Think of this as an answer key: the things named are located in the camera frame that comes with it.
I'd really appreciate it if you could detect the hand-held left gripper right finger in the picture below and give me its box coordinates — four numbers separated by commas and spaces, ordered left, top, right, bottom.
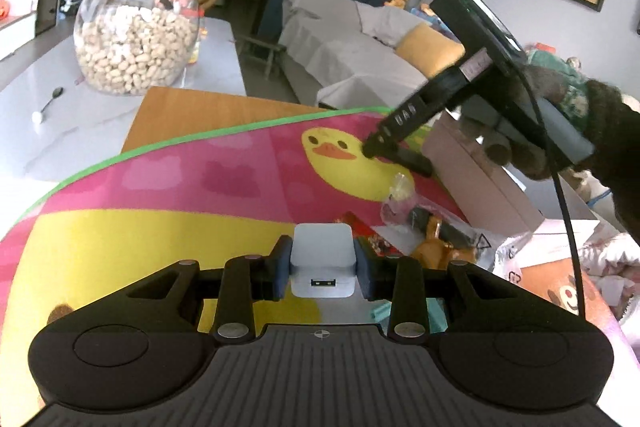
352, 237, 521, 342

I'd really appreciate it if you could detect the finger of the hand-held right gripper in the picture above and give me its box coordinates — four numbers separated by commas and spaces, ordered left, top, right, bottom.
361, 99, 426, 160

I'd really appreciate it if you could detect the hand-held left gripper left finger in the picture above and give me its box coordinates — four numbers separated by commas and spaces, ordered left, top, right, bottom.
125, 235, 295, 342

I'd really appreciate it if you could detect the black remote control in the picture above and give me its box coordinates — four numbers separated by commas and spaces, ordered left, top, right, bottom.
390, 148, 436, 178

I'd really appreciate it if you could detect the white charger plug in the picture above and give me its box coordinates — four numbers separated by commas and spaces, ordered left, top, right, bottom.
292, 223, 357, 300

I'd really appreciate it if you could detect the person's right hand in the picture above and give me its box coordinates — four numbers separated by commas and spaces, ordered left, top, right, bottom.
487, 64, 640, 195

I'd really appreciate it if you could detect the red snack packet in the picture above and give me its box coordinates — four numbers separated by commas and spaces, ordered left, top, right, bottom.
345, 212, 403, 258

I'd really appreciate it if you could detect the yellow cushion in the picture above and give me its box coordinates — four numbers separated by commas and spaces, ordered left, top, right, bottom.
395, 24, 467, 78

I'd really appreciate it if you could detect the orange plush toy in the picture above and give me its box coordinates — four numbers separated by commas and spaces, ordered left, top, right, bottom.
410, 238, 477, 272

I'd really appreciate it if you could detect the teal box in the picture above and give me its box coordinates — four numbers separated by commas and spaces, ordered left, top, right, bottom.
370, 299, 449, 334

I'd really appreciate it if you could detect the grey pillow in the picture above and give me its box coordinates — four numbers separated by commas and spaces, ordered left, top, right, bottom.
357, 3, 432, 48

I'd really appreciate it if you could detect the grey covered sofa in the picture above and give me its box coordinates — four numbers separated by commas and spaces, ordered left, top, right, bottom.
277, 0, 481, 108

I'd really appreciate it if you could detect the clear plastic bag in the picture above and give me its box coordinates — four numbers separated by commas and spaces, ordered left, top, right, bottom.
380, 172, 496, 269

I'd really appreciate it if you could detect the pale cardboard box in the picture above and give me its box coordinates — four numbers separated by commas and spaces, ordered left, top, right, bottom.
421, 111, 546, 235

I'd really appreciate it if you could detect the green garment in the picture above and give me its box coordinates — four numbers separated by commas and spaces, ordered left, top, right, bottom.
527, 47, 593, 120

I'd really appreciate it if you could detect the small wooden stool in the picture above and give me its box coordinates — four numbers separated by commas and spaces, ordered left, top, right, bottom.
237, 34, 287, 80

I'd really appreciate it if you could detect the duck printed mat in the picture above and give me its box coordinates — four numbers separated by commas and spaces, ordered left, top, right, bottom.
0, 106, 473, 427

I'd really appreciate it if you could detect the white plastic bag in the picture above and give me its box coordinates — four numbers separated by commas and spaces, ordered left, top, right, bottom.
492, 219, 601, 280

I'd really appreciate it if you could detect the orange bear printed blanket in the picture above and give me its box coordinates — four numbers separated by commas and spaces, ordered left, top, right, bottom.
517, 257, 628, 360

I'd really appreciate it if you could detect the white floral bedding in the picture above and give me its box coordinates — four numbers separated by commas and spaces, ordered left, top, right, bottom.
582, 227, 640, 325

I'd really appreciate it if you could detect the glass jar of peanuts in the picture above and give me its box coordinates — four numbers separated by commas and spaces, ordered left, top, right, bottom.
73, 0, 202, 96

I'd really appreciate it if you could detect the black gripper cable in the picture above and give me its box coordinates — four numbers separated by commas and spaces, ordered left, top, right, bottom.
517, 57, 588, 324

